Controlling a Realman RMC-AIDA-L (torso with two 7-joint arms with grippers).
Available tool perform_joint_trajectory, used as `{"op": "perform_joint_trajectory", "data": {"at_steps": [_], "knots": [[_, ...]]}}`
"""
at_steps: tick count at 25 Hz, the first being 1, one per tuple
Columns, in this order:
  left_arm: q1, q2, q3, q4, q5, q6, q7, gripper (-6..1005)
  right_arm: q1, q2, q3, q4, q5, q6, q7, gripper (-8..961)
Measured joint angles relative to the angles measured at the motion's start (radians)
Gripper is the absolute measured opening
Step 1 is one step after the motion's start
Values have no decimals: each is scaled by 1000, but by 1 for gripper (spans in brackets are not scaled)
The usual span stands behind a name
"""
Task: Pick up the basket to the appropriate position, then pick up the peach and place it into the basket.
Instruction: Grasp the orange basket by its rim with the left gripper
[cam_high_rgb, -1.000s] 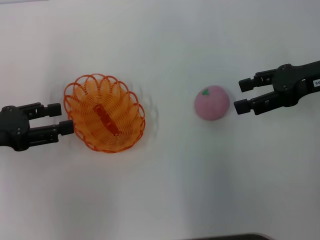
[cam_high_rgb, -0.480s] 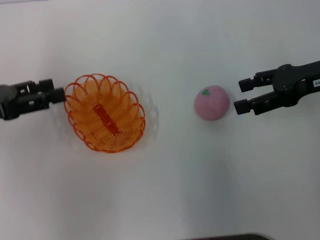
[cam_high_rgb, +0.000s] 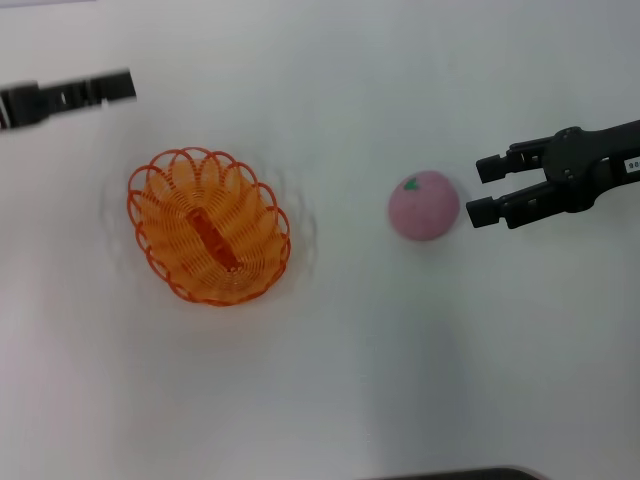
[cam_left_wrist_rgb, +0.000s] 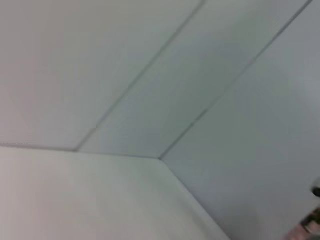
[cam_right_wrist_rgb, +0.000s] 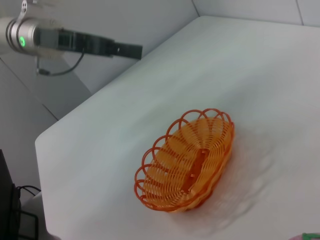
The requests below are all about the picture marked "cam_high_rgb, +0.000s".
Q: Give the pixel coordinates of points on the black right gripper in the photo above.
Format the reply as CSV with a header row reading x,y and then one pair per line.
x,y
580,165

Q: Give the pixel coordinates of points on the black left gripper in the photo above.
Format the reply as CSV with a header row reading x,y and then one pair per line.
x,y
20,107

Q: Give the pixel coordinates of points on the pink plush peach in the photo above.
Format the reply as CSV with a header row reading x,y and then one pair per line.
x,y
425,207

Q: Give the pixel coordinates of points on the dark robot torso edge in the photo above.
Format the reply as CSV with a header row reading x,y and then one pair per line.
x,y
475,475

